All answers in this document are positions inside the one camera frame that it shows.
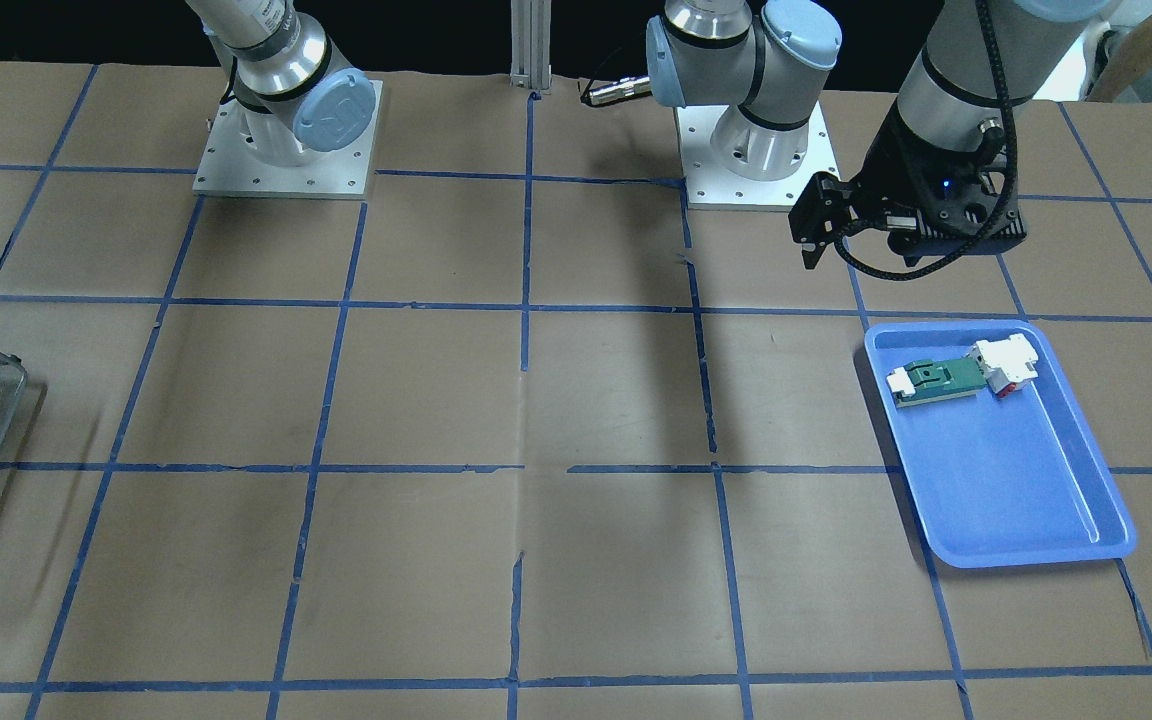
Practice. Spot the aluminium profile post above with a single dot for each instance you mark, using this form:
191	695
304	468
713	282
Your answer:
530	22

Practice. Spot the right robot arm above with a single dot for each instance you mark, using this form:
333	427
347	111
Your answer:
300	97

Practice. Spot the green terminal block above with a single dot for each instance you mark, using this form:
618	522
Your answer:
926	381

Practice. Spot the blue plastic tray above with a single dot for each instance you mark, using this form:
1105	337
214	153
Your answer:
999	482

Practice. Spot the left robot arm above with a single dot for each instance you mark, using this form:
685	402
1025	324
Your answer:
980	63

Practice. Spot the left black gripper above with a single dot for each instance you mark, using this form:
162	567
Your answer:
893	166

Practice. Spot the metal cable connector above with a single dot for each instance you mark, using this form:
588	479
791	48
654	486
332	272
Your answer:
622	90

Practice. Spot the white circuit breaker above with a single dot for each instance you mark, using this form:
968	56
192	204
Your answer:
1006	365

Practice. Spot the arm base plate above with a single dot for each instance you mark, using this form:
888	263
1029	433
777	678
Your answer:
249	153
731	164

